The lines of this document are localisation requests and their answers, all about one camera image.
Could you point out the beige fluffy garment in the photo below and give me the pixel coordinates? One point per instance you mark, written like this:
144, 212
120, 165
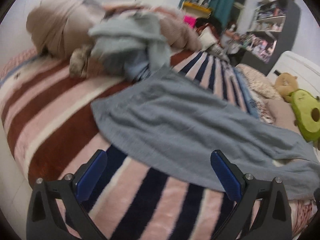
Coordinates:
79, 61

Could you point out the light blue garment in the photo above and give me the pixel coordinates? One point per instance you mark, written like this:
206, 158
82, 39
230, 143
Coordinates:
132, 65

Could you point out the dark grey bookshelf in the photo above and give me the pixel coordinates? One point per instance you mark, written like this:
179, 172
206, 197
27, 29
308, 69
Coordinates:
272, 32

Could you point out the striped pink navy blanket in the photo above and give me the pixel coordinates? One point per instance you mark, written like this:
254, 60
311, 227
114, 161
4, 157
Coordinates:
51, 131

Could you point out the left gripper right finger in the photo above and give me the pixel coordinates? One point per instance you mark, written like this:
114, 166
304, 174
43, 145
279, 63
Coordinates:
273, 219

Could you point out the pink shopping bag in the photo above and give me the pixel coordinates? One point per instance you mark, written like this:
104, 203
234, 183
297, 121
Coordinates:
190, 20

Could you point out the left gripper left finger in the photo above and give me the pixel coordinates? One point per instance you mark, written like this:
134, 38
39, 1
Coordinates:
44, 220

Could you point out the pink striped pillow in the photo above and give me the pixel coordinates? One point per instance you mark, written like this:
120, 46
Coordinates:
282, 113

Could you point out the tan plush toy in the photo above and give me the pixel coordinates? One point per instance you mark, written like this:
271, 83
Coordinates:
285, 85

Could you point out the white bed headboard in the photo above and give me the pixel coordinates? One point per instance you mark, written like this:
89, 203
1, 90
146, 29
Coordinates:
306, 71

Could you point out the grey-blue fleece pants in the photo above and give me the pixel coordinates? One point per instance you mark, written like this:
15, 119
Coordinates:
171, 124

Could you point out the green avocado plush toy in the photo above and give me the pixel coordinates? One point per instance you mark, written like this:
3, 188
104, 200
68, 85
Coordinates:
306, 110

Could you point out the floral pillow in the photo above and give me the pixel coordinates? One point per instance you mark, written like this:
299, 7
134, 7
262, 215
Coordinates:
258, 82

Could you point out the yellow shelf unit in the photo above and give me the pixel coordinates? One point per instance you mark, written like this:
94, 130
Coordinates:
195, 10

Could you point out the pink beige duvet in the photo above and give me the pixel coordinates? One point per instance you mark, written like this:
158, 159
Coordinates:
61, 26

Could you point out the pale green garment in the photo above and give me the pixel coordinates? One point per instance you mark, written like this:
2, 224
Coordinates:
135, 32

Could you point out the white puffy jacket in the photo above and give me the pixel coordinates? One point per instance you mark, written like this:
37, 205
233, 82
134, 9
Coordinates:
207, 39

